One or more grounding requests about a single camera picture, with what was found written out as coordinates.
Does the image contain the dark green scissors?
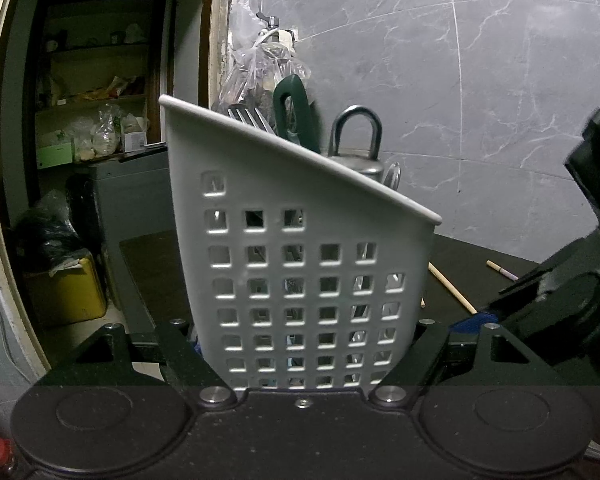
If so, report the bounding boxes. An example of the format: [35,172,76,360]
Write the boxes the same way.
[272,74,322,157]

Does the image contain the black plastic bag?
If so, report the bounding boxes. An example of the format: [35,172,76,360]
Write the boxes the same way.
[12,190,88,273]

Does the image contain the wall faucet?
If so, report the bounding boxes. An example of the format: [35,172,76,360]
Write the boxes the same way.
[257,14,298,46]

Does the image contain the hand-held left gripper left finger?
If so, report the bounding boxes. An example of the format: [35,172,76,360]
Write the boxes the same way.
[27,317,238,407]

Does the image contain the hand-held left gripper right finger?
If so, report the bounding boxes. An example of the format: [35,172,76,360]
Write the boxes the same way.
[370,319,576,407]

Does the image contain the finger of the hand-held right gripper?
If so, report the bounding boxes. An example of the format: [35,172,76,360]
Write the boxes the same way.
[450,297,546,335]
[500,237,600,296]

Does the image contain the metal fork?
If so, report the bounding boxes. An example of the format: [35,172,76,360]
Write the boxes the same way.
[226,104,277,137]

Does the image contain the metal weight with loop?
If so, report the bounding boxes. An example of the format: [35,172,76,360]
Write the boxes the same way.
[326,105,385,187]

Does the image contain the clear hanging plastic bag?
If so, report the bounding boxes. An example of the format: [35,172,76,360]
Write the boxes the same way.
[220,0,313,111]

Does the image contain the metal spoon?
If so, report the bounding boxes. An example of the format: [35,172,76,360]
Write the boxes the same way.
[381,161,402,192]

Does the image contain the green box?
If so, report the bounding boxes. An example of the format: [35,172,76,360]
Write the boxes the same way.
[36,142,76,168]

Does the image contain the yellow box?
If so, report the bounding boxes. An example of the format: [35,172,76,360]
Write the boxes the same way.
[22,255,107,329]

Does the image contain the small white box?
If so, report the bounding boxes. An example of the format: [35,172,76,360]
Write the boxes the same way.
[122,130,148,153]

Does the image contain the wooden door frame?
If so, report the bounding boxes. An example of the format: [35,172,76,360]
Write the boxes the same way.
[0,0,241,366]

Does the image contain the white plastic bag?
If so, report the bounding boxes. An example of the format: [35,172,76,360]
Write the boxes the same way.
[90,105,123,156]

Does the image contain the grey cabinet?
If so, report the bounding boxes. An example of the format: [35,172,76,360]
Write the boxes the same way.
[87,152,178,261]

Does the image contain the wooden shelf unit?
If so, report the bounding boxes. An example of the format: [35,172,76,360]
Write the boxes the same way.
[30,0,168,171]

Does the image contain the plain wooden chopstick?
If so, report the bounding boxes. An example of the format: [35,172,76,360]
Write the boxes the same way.
[420,262,479,316]

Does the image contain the white perforated utensil basket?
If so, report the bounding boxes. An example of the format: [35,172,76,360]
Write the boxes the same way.
[158,94,443,391]

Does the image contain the purple-banded wooden chopstick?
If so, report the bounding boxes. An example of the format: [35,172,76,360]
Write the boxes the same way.
[486,260,520,282]

